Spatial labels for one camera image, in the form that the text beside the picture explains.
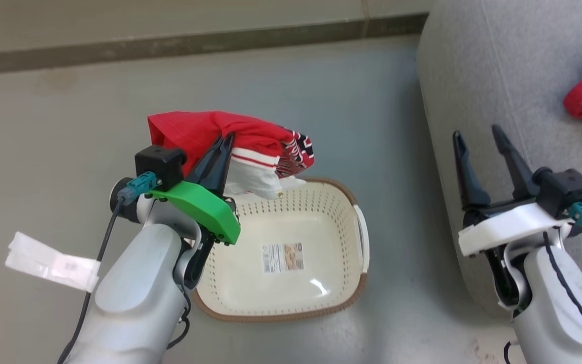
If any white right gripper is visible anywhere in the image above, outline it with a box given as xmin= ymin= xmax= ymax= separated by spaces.
xmin=453 ymin=124 xmax=575 ymax=257

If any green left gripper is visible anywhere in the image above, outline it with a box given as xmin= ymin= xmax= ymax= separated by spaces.
xmin=147 ymin=132 xmax=242 ymax=246

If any red and white garment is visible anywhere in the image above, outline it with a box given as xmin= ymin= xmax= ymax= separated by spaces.
xmin=148 ymin=111 xmax=315 ymax=200

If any grey fabric sofa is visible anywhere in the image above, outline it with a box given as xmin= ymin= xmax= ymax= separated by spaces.
xmin=416 ymin=0 xmax=582 ymax=319

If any printed label sticker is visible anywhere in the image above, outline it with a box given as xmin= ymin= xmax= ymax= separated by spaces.
xmin=262 ymin=243 xmax=305 ymax=274

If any dark grey skirting board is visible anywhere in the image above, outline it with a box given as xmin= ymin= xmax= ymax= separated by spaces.
xmin=0 ymin=13 xmax=429 ymax=76

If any cream perforated laundry basket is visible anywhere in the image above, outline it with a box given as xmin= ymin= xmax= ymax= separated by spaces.
xmin=192 ymin=177 xmax=371 ymax=323

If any teal left camera connector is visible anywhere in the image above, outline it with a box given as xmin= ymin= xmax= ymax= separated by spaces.
xmin=126 ymin=172 xmax=158 ymax=201

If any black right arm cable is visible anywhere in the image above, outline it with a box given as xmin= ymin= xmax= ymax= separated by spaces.
xmin=543 ymin=232 xmax=582 ymax=350

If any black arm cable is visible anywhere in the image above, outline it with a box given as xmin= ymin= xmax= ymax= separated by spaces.
xmin=543 ymin=232 xmax=582 ymax=350
xmin=58 ymin=197 xmax=126 ymax=364

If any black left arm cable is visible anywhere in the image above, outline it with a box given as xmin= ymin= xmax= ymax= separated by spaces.
xmin=58 ymin=197 xmax=126 ymax=364

